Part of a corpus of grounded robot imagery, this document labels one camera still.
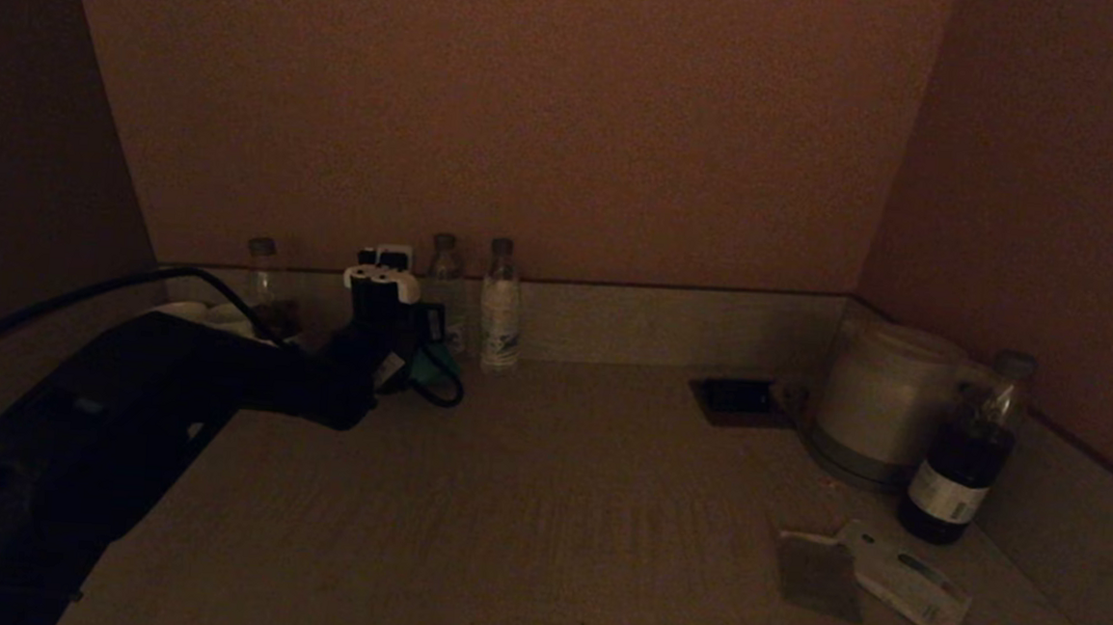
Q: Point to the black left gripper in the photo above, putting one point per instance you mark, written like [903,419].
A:
[399,351]

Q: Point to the green fluffy cloth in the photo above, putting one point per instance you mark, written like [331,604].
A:
[437,368]

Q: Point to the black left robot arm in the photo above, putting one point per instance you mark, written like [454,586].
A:
[125,412]

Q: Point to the clear water bottle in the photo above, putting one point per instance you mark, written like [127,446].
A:
[501,319]
[445,277]

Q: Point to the amber tea bottle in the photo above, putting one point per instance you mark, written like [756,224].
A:
[263,285]

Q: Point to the white ceramic cup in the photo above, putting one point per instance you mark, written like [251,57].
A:
[230,317]

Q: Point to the white saucer dish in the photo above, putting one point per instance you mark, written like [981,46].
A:
[180,310]

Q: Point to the black recessed socket panel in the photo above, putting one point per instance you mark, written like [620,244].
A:
[739,402]

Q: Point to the small red tea tag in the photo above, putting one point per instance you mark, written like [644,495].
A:
[828,482]

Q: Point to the grey kettle base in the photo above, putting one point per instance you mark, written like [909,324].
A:
[842,463]

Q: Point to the grey tea bag sachet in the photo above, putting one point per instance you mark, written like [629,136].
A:
[817,580]

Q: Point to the white electric kettle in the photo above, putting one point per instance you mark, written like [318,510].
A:
[880,395]

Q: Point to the white paper sachet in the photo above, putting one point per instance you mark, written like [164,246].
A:
[917,586]

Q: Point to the dark cola bottle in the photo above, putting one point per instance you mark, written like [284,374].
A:
[957,472]

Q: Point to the black white-capped wrist camera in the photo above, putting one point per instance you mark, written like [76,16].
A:
[382,292]

